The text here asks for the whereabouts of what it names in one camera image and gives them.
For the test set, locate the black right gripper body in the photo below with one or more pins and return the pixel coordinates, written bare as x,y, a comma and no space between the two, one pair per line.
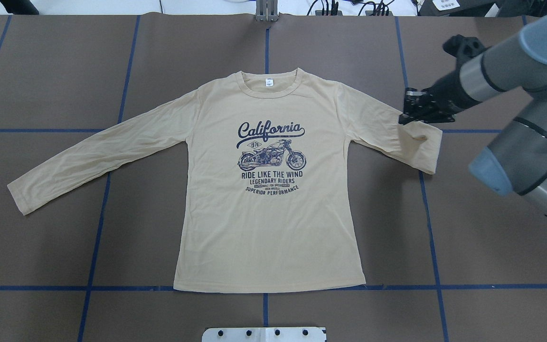
446,90

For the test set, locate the beige long-sleeve printed shirt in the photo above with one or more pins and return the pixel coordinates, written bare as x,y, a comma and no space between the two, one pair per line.
267,208

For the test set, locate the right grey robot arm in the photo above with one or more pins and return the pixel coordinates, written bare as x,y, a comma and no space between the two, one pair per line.
516,159

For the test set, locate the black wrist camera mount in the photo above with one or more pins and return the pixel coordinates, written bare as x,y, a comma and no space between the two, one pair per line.
463,48

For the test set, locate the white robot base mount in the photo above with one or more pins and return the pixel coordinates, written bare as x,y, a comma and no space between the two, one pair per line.
265,334

